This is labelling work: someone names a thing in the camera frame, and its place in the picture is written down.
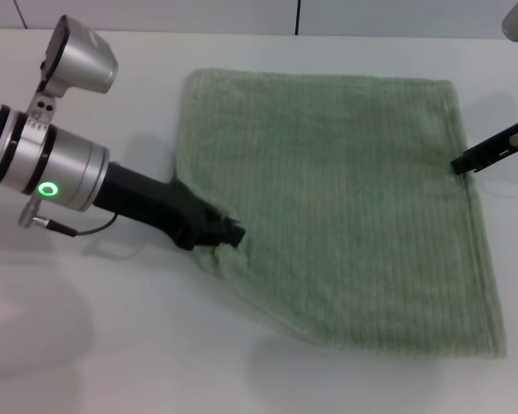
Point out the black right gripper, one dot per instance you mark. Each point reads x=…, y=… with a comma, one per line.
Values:
x=505, y=140

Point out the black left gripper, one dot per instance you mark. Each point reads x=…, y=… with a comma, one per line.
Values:
x=155, y=202

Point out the pale green ribbed towel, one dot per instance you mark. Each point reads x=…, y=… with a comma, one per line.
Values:
x=349, y=215

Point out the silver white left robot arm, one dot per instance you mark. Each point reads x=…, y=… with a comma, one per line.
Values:
x=34, y=155

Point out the silver left camera bracket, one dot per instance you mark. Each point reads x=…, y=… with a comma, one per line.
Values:
x=45, y=105

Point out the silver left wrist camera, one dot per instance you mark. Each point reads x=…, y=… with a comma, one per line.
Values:
x=82, y=60

